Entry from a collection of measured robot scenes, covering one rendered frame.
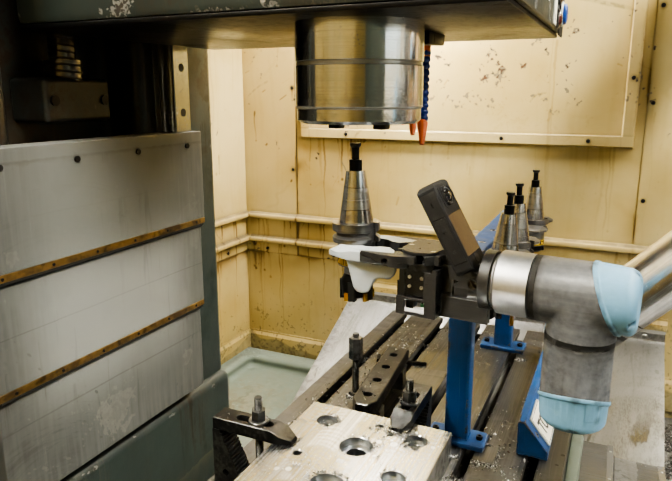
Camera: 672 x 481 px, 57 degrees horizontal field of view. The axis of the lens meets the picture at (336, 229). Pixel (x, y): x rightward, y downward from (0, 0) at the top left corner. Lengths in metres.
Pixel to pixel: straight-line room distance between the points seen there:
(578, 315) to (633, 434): 0.95
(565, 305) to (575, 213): 1.08
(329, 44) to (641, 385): 1.26
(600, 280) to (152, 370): 0.81
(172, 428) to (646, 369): 1.15
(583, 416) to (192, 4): 0.64
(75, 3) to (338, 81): 0.36
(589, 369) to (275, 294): 1.53
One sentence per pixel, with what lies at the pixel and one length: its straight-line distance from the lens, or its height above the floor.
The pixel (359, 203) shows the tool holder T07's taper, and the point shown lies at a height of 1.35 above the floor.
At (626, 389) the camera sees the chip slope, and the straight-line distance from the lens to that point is 1.73.
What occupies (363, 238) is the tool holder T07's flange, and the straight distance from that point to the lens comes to 0.80.
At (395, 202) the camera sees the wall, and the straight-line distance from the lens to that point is 1.88.
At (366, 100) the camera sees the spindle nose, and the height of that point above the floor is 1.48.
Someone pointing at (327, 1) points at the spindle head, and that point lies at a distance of 0.69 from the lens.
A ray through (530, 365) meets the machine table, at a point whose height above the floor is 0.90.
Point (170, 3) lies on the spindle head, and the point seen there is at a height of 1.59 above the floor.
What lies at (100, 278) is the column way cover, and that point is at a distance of 1.06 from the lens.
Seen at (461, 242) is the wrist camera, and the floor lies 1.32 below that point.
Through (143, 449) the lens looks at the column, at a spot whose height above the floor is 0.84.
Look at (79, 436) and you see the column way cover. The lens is 1.12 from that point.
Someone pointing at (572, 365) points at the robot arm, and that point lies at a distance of 0.73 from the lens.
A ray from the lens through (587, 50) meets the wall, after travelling 1.75.
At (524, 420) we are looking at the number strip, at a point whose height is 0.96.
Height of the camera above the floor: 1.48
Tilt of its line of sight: 12 degrees down
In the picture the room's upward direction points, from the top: straight up
